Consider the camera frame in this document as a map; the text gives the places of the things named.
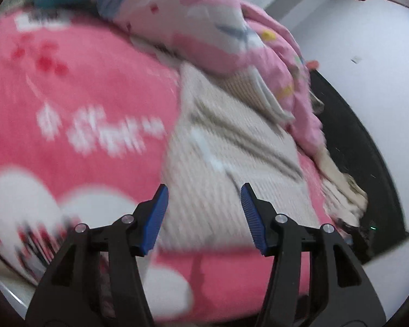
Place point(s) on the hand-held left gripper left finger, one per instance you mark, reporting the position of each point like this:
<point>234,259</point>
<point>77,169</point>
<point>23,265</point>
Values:
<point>153,224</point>

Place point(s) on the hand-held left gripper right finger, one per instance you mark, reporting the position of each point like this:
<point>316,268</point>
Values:
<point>254,221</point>

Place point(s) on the beige houndstooth knit coat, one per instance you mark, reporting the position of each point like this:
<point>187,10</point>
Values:
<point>208,177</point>

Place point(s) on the cream garment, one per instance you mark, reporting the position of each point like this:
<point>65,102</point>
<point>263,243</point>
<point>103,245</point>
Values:
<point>337,180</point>

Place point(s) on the black padded headboard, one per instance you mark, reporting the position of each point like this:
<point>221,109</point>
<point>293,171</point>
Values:
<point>361,160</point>

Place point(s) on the pink printed quilt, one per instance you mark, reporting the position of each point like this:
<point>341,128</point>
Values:
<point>293,85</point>

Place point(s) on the pink floral blanket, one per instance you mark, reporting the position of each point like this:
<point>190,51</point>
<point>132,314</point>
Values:
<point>88,92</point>

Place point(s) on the orange cloth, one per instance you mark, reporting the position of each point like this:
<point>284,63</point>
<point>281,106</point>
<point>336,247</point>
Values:
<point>312,64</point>

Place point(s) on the pink patterned duvet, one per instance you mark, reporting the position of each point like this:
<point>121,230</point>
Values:
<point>191,17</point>

